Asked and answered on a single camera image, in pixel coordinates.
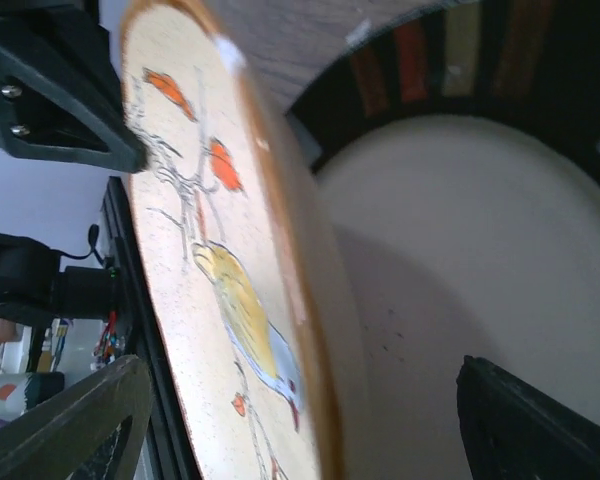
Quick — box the black aluminium frame rail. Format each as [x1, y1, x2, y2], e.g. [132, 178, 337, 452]
[99, 176, 201, 479]

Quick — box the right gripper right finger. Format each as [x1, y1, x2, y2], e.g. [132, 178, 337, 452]
[456, 356, 600, 480]

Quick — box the black rimmed cream plate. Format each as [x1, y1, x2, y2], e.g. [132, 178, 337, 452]
[288, 1, 600, 479]

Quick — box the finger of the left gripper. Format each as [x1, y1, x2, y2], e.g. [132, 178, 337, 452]
[0, 9, 148, 173]

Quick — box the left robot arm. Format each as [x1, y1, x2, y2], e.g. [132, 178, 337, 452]
[0, 1, 148, 331]

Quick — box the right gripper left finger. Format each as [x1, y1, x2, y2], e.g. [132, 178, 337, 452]
[0, 355, 152, 479]

